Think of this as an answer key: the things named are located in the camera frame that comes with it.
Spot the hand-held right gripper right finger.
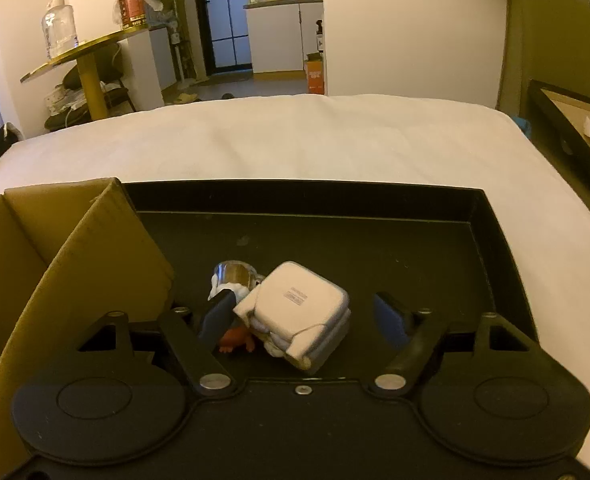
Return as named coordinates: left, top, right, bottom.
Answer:
left=372, top=291, right=543, bottom=395

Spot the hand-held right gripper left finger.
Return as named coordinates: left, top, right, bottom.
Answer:
left=75, top=290, right=239, bottom=395

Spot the small dome-headed toy figurine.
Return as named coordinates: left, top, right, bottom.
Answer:
left=207, top=259, right=266, bottom=356

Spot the black tray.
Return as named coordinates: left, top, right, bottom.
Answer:
left=120, top=179, right=543, bottom=381

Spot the white square charger case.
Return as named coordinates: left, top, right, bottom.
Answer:
left=232, top=260, right=352, bottom=373

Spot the cardboard box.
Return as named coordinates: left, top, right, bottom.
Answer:
left=0, top=177, right=176, bottom=480

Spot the white bed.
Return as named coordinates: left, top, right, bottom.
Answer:
left=0, top=94, right=590, bottom=281

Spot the dark chair with clutter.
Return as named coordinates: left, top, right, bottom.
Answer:
left=45, top=52, right=137, bottom=131

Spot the orange carton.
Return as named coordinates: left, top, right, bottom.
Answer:
left=303, top=52, right=326, bottom=96

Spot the flat black-framed box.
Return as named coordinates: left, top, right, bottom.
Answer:
left=527, top=79, right=590, bottom=186

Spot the white kitchen cabinet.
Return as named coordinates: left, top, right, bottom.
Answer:
left=244, top=0, right=324, bottom=75

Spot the round yellow-legged table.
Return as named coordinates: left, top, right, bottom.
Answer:
left=20, top=25, right=168, bottom=122

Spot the glass panel door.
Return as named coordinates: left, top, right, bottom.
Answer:
left=197, top=0, right=253, bottom=73

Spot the red canister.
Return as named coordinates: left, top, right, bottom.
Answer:
left=118, top=0, right=148, bottom=31

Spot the large leaning cardboard sheet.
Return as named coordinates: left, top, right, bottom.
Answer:
left=497, top=0, right=590, bottom=131

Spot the clear water jug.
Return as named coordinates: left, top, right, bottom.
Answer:
left=41, top=0, right=79, bottom=60

